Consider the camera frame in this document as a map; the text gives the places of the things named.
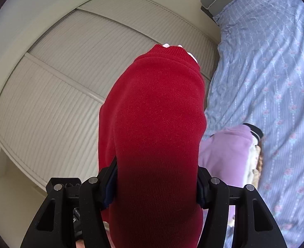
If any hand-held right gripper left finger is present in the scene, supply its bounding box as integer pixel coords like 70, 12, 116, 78
20, 157, 119, 248

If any red sweater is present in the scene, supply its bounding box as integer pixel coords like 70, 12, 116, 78
98, 44, 208, 248

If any white printed garment navy cuff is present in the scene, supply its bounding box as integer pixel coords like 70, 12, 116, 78
242, 123, 264, 188

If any purple folded garment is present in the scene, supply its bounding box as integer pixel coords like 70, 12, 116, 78
198, 124, 256, 248

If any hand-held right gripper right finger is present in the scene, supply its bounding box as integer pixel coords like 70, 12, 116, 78
196, 167, 288, 248

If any blue floral bed sheet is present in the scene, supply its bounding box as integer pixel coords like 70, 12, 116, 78
203, 0, 304, 248

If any brown patterned cloth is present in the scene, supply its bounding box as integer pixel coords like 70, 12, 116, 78
256, 145, 264, 172

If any cream louvered wardrobe door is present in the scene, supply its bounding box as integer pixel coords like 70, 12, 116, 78
78, 0, 221, 81
27, 8, 212, 104
0, 54, 110, 190

